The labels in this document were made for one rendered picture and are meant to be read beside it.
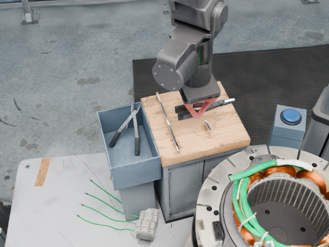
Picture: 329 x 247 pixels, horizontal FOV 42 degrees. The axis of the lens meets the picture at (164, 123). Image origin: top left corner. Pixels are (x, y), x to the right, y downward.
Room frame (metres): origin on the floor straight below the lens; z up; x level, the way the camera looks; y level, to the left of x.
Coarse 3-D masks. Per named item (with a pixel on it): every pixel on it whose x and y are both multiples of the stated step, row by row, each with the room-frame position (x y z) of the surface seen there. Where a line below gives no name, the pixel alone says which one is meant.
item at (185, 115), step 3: (186, 111) 0.57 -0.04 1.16; (177, 114) 0.57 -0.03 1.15; (180, 114) 0.57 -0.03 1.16; (183, 114) 0.57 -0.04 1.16; (186, 114) 0.57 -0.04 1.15; (189, 114) 0.57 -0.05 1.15; (180, 117) 0.56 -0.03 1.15; (183, 117) 0.56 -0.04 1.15; (186, 117) 0.57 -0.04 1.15; (189, 117) 0.57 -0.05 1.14; (192, 117) 0.57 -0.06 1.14; (180, 120) 0.56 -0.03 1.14
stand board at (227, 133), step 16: (160, 96) 0.71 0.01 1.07; (176, 96) 0.70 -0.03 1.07; (224, 96) 0.70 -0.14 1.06; (160, 112) 0.65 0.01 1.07; (208, 112) 0.65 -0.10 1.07; (224, 112) 0.65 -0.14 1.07; (160, 128) 0.61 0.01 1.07; (176, 128) 0.60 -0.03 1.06; (192, 128) 0.60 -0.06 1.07; (224, 128) 0.60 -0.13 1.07; (240, 128) 0.60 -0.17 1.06; (160, 144) 0.56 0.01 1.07; (192, 144) 0.56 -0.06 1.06; (208, 144) 0.56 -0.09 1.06; (224, 144) 0.56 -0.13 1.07; (240, 144) 0.56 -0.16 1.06; (176, 160) 0.53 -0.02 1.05
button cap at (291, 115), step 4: (284, 112) 0.66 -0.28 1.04; (288, 112) 0.66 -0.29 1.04; (292, 112) 0.66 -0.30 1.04; (296, 112) 0.66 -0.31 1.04; (284, 116) 0.65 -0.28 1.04; (288, 116) 0.65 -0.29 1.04; (292, 116) 0.65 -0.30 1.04; (296, 116) 0.64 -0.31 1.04; (284, 120) 0.64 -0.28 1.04; (288, 120) 0.64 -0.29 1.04; (292, 120) 0.63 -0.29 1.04; (296, 120) 0.63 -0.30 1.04
